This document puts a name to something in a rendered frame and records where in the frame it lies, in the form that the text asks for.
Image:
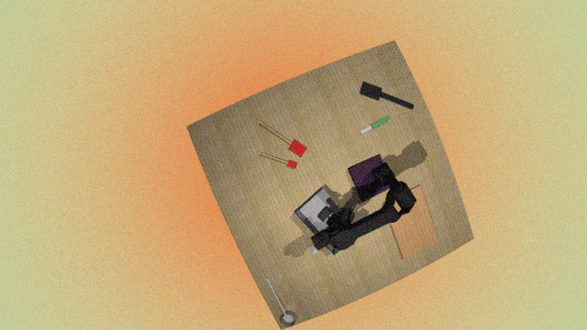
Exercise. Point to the wooden board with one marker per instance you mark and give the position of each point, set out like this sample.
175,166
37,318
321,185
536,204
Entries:
415,231

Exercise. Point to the grey rectangular tin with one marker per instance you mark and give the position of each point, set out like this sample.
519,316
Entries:
309,210

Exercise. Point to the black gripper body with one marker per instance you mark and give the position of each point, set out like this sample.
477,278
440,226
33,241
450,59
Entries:
324,214

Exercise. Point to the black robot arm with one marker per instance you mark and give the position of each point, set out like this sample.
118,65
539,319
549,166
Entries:
342,235

